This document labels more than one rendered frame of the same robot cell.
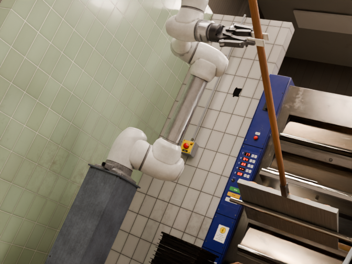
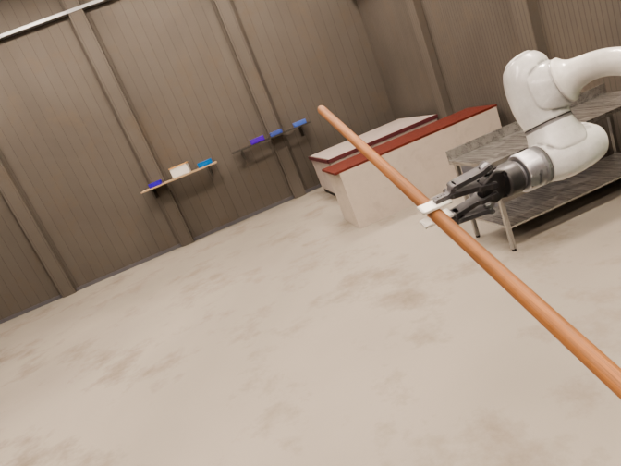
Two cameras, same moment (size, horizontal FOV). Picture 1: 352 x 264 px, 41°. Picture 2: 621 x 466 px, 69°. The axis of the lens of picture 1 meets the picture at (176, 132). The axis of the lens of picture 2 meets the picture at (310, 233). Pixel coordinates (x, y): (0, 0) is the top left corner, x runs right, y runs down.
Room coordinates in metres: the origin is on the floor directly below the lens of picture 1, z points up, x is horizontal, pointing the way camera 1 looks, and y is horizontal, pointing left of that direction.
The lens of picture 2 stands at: (2.23, -0.93, 1.92)
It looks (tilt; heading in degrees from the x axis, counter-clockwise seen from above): 15 degrees down; 142
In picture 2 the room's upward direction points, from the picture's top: 22 degrees counter-clockwise
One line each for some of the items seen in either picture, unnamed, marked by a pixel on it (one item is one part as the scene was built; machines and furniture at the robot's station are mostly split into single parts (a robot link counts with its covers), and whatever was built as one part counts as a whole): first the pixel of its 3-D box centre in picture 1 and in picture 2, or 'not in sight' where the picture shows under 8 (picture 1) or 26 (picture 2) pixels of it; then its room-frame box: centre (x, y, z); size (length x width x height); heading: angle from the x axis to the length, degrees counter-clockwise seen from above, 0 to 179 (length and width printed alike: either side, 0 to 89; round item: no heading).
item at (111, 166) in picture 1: (115, 169); not in sight; (2.52, 0.22, 1.03); 0.22 x 0.18 x 0.06; 148
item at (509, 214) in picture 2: not in sight; (561, 162); (0.41, 3.68, 0.49); 1.89 x 0.72 x 0.98; 58
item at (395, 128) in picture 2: not in sight; (373, 156); (-4.09, 6.21, 0.43); 2.29 x 1.85 x 0.86; 58
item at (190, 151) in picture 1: (188, 147); not in sight; (3.33, -0.13, 1.46); 0.10 x 0.07 x 0.10; 58
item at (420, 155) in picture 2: not in sight; (414, 165); (-2.11, 4.79, 0.45); 2.64 x 0.85 x 0.90; 58
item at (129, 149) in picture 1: (129, 147); not in sight; (2.54, 0.19, 1.17); 0.18 x 0.16 x 0.22; 94
